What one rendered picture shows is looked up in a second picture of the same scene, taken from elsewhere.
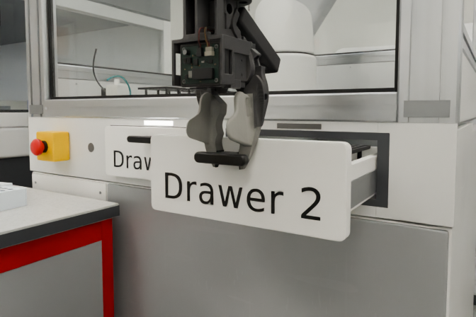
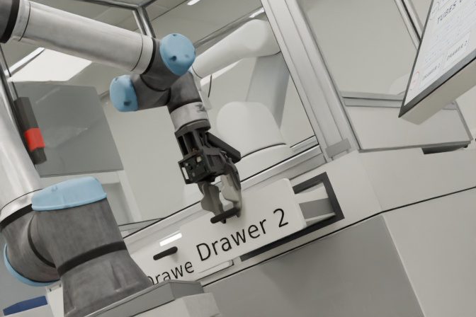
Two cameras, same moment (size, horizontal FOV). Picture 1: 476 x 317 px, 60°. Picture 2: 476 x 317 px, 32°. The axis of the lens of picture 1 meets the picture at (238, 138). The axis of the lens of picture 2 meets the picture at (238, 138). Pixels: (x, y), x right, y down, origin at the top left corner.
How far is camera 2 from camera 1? 1.24 m
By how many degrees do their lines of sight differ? 15
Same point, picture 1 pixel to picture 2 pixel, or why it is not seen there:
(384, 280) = (363, 266)
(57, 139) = not seen: hidden behind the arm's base
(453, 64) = (340, 117)
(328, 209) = (289, 215)
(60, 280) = not seen: outside the picture
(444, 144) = (355, 164)
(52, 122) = not seen: hidden behind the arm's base
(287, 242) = (297, 277)
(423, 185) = (356, 194)
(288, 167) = (263, 204)
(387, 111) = (319, 158)
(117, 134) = (142, 262)
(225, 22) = (201, 142)
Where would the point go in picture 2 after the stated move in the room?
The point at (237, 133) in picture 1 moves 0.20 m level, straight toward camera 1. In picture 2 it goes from (228, 195) to (225, 181)
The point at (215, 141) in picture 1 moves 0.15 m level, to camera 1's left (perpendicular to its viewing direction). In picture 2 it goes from (219, 209) to (152, 234)
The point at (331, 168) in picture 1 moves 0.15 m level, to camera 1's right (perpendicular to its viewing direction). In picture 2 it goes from (282, 193) to (350, 168)
